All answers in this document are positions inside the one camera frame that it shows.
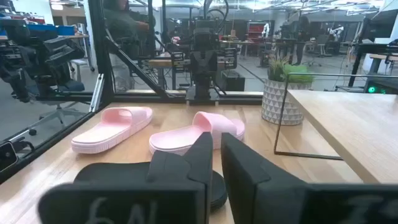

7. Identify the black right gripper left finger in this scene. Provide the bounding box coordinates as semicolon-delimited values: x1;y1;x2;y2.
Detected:
37;131;215;224

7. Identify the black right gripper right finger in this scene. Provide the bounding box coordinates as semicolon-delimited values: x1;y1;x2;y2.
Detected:
220;132;398;224

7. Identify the black slide sandal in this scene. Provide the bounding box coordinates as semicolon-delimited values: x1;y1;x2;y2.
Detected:
73;161;228;213

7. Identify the pink slide sandal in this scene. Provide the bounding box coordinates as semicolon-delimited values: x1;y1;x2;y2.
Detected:
71;106;154;155
149;111;246;156

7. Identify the black box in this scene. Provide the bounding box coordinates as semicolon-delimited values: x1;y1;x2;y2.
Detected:
221;70;246;92

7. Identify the person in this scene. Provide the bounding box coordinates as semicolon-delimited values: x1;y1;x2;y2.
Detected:
294;15;312;66
103;0;150;60

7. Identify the succulent plant in patterned pot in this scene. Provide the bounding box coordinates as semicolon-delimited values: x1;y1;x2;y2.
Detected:
261;55;315;126

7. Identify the black computer with green light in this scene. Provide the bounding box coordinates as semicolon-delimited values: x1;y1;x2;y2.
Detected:
363;77;398;95

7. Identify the wooden shelf black metal frame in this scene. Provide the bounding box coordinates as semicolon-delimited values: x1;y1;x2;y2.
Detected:
273;72;398;185

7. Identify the black aluminium table frame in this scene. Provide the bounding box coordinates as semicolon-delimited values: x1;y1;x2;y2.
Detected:
0;0;265;184

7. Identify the black table-level camera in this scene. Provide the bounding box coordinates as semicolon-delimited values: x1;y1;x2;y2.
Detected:
0;141;19;172

